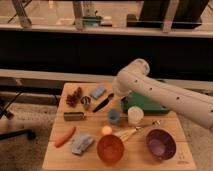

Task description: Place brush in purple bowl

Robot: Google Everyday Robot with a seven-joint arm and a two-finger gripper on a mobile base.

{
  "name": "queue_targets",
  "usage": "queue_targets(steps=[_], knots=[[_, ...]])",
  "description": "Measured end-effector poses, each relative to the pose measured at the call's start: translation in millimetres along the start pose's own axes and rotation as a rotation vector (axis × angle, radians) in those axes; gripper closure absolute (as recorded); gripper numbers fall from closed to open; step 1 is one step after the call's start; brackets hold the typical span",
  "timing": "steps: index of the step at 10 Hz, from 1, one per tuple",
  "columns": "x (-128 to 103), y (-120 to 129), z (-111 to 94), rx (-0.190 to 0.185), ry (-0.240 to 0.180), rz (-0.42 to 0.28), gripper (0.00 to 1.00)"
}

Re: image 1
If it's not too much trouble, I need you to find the blue cup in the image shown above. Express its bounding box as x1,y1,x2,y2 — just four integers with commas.
107,108,120,124

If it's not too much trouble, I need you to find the small metal cup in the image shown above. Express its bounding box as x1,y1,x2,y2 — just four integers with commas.
80,96,91,110

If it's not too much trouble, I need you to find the yellow ball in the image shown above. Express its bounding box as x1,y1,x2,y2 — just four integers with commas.
101,126,112,135

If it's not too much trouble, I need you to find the purple bowl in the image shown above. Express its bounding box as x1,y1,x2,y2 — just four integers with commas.
146,129,176,160

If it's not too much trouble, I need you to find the green plastic tray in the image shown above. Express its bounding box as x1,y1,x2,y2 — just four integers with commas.
120,92,169,115

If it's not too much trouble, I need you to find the orange bowl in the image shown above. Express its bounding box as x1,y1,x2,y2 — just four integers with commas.
96,135,124,165

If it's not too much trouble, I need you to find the light blue crumpled cloth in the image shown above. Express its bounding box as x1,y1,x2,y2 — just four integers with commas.
71,133,94,155

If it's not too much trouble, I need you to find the gray rectangular block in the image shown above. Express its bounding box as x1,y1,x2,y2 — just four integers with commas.
64,112,84,121

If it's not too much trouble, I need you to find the orange carrot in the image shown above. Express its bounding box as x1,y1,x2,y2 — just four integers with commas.
54,127,76,148

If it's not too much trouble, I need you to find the green box on shelf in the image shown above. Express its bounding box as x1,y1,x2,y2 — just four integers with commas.
83,16,102,26

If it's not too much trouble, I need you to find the black handled brush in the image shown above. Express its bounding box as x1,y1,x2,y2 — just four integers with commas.
93,93,114,113

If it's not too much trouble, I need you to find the white cup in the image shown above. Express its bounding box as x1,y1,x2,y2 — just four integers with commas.
127,106,144,125

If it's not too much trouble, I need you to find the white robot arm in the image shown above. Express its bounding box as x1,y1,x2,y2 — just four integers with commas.
112,58,213,132

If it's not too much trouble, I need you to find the black office chair base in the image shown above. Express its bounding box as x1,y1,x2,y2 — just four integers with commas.
0,99,36,140

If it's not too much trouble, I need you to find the blue sponge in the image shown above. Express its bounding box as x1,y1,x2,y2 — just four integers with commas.
90,86,106,100

